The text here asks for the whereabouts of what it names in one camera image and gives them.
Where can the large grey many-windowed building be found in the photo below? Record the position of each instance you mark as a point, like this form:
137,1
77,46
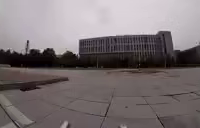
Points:
128,45

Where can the grey paved plaza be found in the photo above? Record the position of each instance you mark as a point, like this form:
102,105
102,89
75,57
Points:
128,86

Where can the row of dark trees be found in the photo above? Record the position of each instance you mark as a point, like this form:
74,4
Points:
38,58

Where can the robot's own part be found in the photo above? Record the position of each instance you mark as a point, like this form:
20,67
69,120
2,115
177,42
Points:
64,124
123,126

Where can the dark drain opening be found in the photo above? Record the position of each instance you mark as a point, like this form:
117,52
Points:
29,88

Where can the grey stone kerb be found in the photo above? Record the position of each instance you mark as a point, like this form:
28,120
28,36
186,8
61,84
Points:
28,83

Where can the tall thin tower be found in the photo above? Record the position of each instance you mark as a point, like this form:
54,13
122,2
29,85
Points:
27,46

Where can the dull grass lawn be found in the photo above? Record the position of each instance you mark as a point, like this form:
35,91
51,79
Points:
18,74

